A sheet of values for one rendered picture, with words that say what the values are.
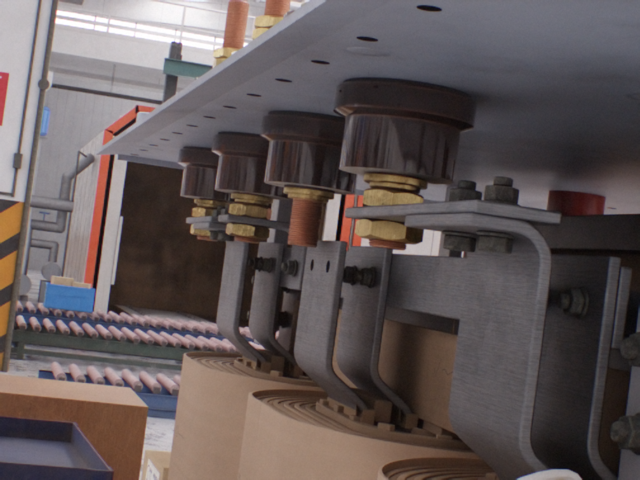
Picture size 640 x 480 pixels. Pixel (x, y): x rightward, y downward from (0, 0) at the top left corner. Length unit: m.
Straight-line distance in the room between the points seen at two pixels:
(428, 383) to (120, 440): 1.28
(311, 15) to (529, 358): 0.24
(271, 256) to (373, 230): 0.70
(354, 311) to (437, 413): 0.16
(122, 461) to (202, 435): 0.85
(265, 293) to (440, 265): 0.62
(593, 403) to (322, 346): 0.46
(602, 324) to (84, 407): 1.70
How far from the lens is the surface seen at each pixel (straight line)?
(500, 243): 0.77
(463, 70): 0.87
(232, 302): 1.63
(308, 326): 1.25
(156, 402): 9.51
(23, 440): 2.15
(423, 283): 1.10
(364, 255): 1.25
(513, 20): 0.70
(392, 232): 0.96
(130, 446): 2.41
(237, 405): 1.52
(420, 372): 1.21
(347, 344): 1.27
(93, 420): 2.40
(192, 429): 1.61
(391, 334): 1.31
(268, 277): 1.65
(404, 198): 0.96
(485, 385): 0.82
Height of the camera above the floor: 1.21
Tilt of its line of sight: 2 degrees up
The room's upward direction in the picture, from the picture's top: 7 degrees clockwise
